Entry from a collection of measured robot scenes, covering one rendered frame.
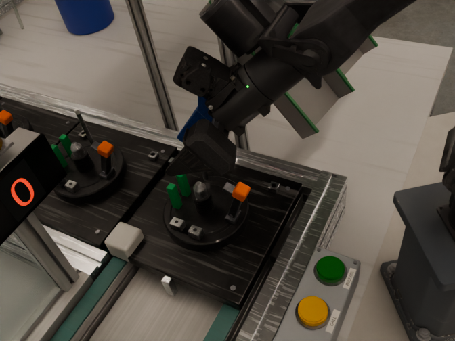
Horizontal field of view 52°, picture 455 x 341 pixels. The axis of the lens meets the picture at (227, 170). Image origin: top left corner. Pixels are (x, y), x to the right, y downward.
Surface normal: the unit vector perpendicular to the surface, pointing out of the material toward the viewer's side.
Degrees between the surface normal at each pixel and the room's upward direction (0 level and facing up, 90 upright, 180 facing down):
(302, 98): 45
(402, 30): 0
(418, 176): 0
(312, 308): 0
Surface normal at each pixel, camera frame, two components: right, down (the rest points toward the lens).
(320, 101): 0.45, -0.21
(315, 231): -0.14, -0.67
